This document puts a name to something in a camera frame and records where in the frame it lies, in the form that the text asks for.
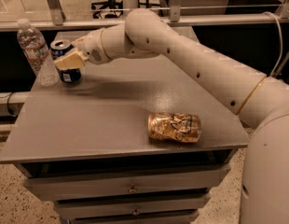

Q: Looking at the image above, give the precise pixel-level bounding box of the white cable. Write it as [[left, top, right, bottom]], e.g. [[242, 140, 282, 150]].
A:
[[263, 10, 283, 77]]

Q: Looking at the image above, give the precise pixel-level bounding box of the clear plastic water bottle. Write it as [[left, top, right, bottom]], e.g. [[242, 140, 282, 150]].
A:
[[17, 19, 59, 87]]

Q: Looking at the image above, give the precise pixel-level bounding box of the bottom grey drawer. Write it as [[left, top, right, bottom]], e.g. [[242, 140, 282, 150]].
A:
[[68, 210, 200, 224]]

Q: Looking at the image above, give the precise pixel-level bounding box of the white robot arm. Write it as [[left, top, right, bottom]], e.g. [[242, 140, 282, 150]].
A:
[[55, 8, 289, 224]]

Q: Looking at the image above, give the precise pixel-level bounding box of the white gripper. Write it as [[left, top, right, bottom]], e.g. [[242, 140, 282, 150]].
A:
[[54, 29, 108, 70]]

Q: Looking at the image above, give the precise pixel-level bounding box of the grey drawer cabinet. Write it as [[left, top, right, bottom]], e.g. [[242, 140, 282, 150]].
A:
[[0, 26, 250, 224]]

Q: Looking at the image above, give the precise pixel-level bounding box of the grey drawer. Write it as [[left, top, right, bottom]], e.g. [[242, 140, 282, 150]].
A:
[[24, 164, 230, 201], [54, 192, 211, 218], [68, 210, 200, 224]]

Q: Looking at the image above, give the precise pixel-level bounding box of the crushed gold soda can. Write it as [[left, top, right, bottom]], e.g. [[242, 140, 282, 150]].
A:
[[148, 112, 201, 144]]

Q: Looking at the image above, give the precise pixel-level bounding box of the blue pepsi can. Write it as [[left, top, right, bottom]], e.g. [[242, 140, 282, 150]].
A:
[[50, 39, 81, 83]]

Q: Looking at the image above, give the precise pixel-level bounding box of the black cable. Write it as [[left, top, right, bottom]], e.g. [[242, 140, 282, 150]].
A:
[[6, 92, 16, 118]]

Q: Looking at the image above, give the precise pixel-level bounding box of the middle grey drawer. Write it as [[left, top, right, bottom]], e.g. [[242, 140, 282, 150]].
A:
[[54, 192, 211, 218]]

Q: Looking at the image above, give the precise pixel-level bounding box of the grey metal railing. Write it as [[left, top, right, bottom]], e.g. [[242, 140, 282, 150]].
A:
[[0, 0, 289, 31]]

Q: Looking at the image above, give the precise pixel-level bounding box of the black office chair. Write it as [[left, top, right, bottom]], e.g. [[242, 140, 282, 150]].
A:
[[91, 0, 123, 19]]

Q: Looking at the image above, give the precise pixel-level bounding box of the top grey drawer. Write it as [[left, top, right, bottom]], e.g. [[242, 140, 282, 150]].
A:
[[24, 164, 230, 201]]

